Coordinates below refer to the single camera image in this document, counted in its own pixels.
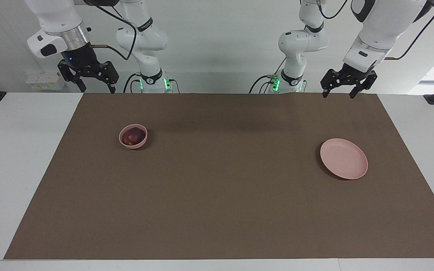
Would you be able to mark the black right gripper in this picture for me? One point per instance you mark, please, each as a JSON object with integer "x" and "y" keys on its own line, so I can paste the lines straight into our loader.
{"x": 81, "y": 62}

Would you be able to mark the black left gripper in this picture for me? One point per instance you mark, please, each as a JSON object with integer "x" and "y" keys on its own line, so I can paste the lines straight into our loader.
{"x": 354, "y": 72}

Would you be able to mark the dark red apple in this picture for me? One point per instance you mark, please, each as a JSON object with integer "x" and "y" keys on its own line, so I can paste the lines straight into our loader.
{"x": 132, "y": 136}

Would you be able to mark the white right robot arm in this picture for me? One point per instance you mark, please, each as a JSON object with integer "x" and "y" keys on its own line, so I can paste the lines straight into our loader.
{"x": 58, "y": 19}

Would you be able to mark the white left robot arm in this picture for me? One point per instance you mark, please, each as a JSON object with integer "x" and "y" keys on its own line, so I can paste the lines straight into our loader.
{"x": 379, "y": 22}

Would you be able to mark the pink plate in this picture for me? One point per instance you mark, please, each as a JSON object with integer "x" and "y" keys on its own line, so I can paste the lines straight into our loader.
{"x": 344, "y": 159}

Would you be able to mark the pink bowl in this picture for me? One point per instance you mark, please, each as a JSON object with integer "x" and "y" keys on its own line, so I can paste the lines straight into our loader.
{"x": 138, "y": 145}

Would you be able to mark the brown table mat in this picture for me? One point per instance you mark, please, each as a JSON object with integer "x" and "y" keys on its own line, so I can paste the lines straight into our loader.
{"x": 220, "y": 180}

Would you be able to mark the white wall boxes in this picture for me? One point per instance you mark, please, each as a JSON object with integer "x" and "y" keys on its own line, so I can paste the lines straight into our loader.
{"x": 45, "y": 81}

